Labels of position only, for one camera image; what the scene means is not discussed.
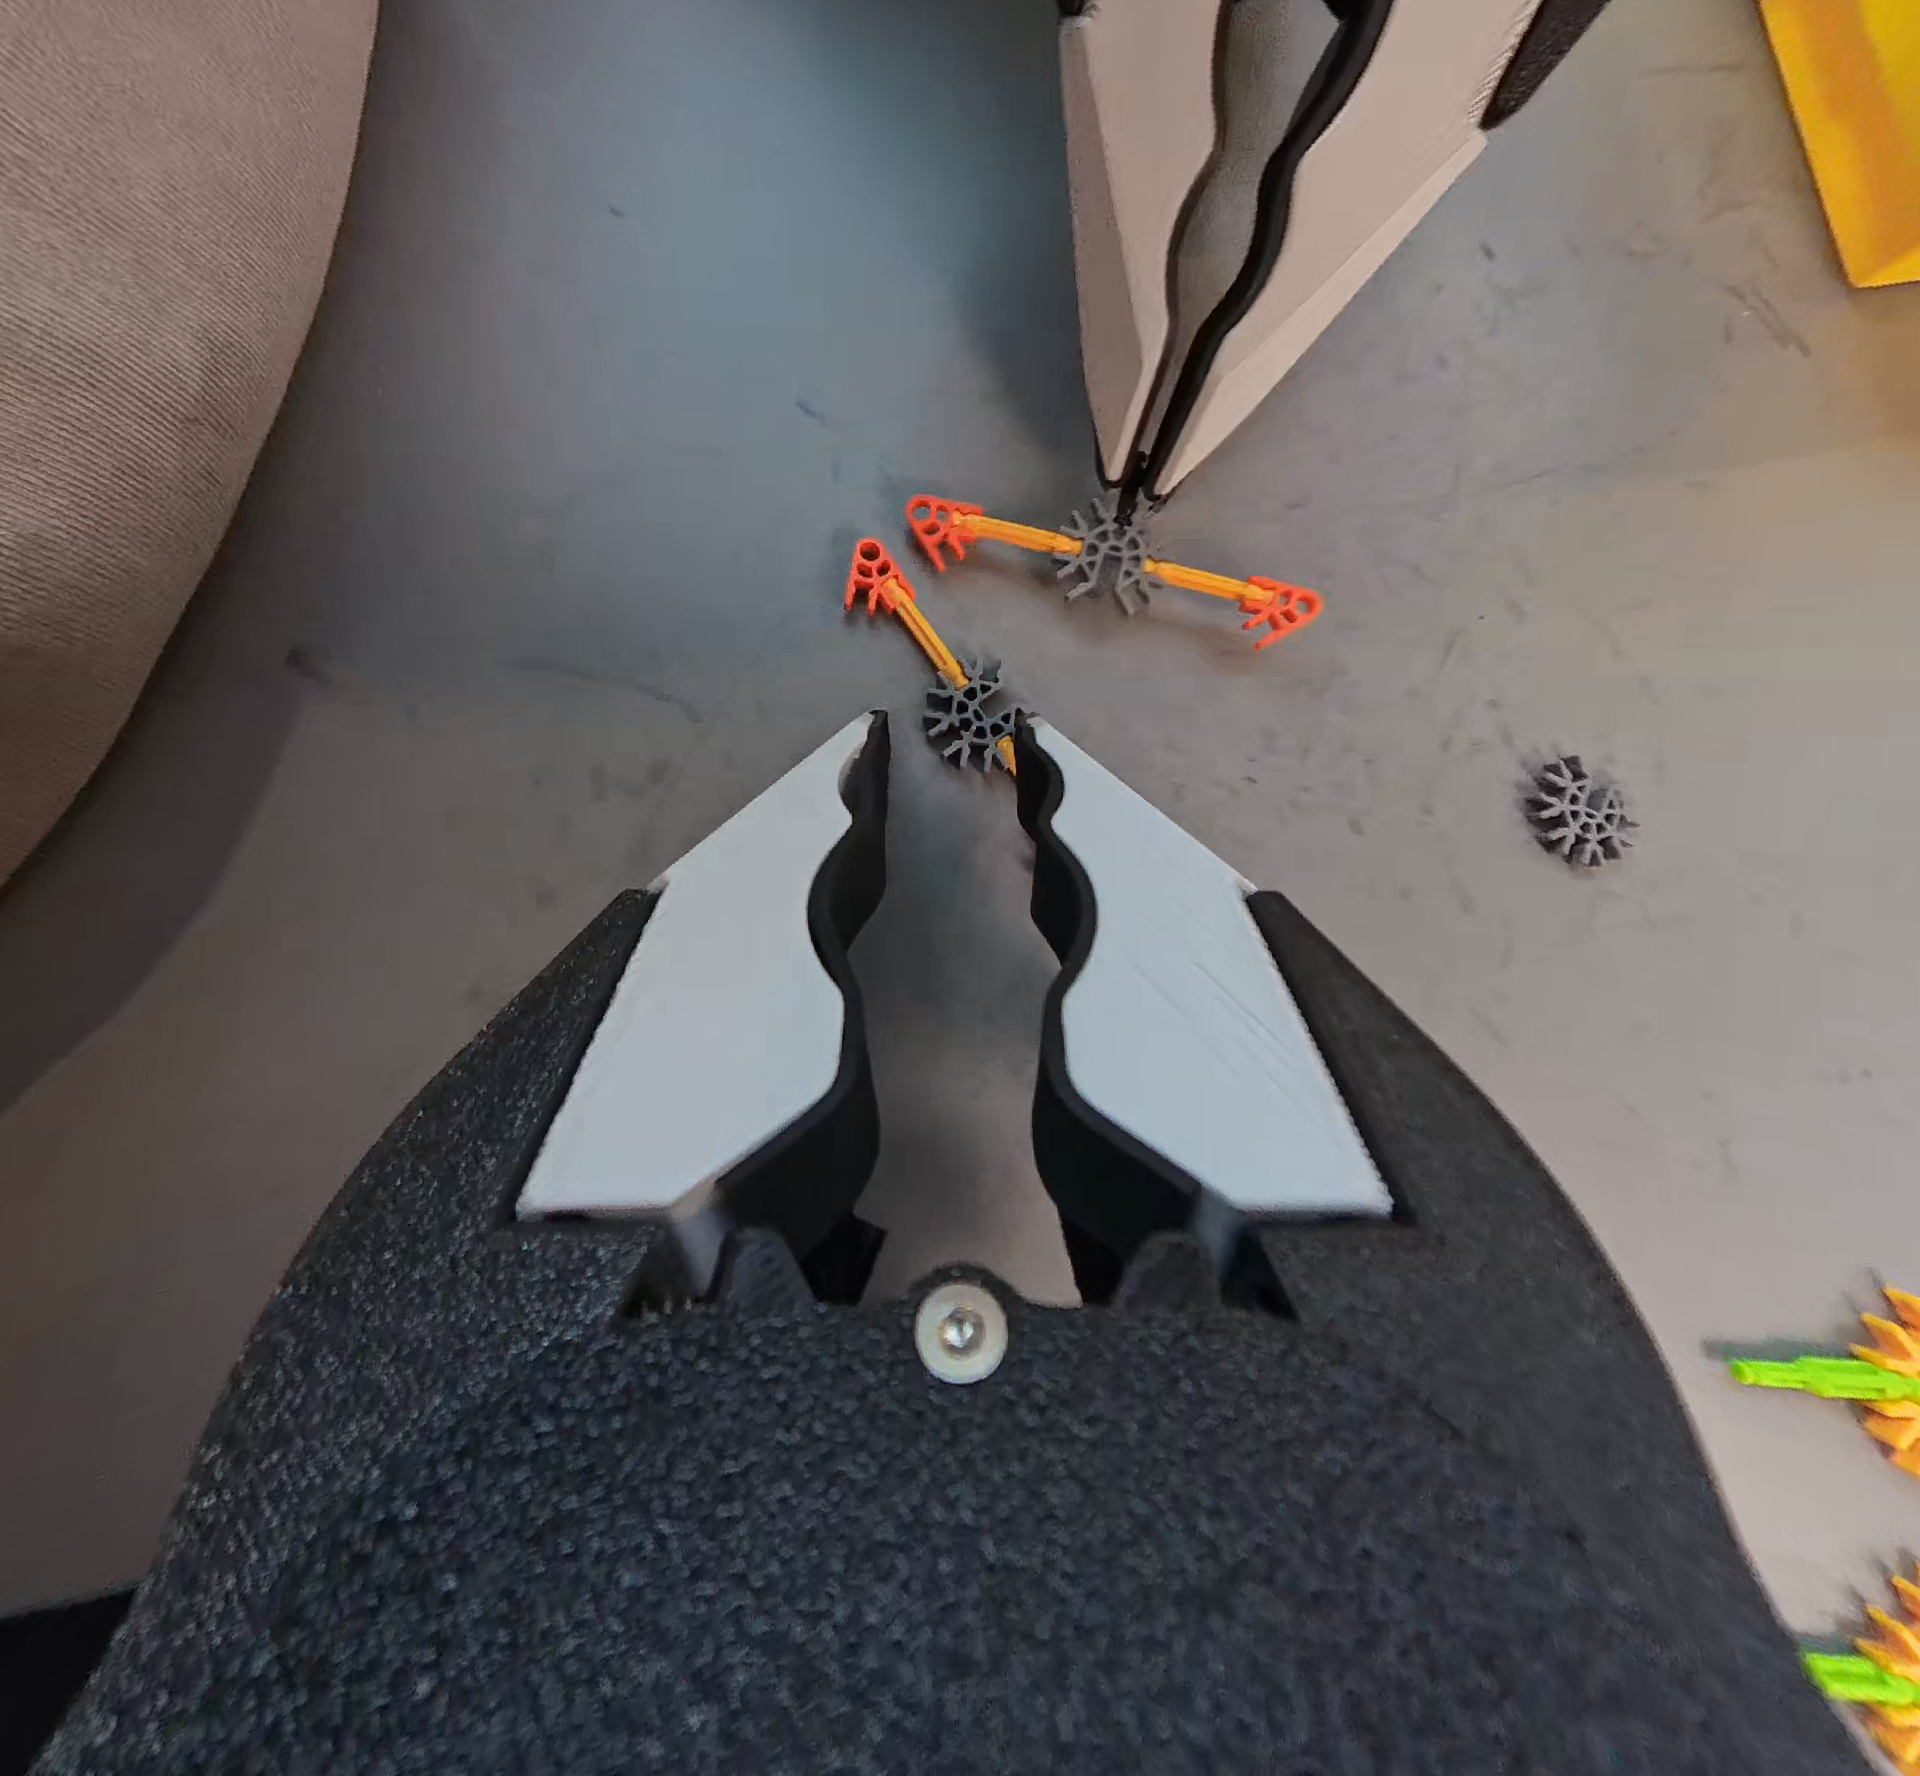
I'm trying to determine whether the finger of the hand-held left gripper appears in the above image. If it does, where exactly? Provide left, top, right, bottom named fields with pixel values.
left=1056, top=0, right=1302, bottom=490
left=1147, top=0, right=1626, bottom=499

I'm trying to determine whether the grey snowflake connector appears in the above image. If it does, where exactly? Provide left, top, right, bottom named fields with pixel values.
left=1050, top=490, right=1165, bottom=618
left=1524, top=754, right=1639, bottom=869
left=920, top=654, right=1039, bottom=775

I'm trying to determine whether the yellow bin with colourful pieces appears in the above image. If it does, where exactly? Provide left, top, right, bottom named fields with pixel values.
left=1718, top=0, right=1920, bottom=291

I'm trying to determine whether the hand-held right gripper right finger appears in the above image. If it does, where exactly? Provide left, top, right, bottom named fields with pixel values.
left=1012, top=718, right=1397, bottom=1308

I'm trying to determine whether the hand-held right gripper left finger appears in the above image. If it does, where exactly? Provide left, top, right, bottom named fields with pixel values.
left=515, top=710, right=896, bottom=1304

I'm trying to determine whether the toy model with red rod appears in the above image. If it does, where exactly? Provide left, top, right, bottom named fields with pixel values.
left=1726, top=1280, right=1920, bottom=1770

